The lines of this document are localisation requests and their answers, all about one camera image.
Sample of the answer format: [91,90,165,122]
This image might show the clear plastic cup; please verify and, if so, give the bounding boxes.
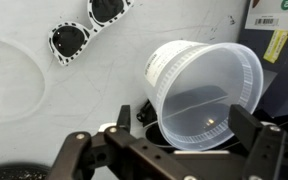
[141,40,264,151]

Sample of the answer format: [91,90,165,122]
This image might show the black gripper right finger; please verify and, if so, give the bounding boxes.
[228,104,263,151]

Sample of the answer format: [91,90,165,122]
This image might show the clear round plastic lid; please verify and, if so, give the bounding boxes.
[0,38,47,123]

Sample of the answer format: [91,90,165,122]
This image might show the black plant pot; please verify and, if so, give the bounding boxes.
[0,163,50,180]

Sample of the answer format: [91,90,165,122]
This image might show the black white spotted sunglasses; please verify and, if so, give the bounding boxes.
[47,0,135,66]

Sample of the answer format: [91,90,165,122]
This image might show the white tv stand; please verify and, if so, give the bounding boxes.
[0,0,252,168]

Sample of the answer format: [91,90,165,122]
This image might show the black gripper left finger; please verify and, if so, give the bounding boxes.
[117,105,131,132]

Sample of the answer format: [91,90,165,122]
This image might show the navy blue cardboard box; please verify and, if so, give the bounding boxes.
[238,0,288,117]

